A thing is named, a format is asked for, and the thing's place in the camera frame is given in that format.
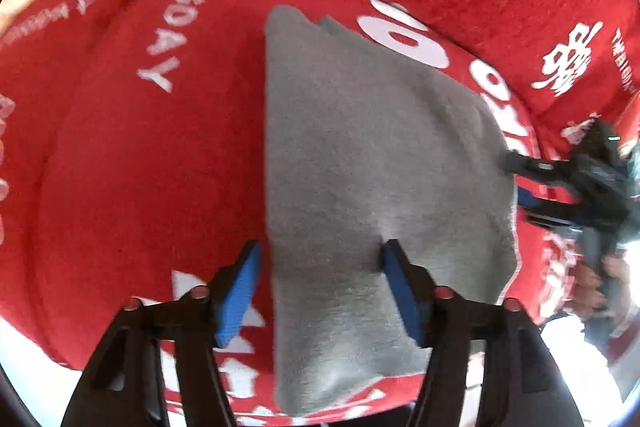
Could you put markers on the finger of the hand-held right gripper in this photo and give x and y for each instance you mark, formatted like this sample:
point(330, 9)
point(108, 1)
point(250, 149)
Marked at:
point(535, 169)
point(550, 213)

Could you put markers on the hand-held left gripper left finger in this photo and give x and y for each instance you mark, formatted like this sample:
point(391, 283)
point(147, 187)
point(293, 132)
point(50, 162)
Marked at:
point(237, 302)

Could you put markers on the person's right hand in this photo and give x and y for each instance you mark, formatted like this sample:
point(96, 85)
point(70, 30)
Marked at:
point(585, 289)

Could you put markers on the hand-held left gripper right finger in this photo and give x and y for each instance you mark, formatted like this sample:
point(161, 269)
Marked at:
point(402, 297)

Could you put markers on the red printed blanket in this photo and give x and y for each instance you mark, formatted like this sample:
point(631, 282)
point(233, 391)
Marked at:
point(125, 182)

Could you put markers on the grey fleece garment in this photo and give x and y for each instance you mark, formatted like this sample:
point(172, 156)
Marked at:
point(360, 147)

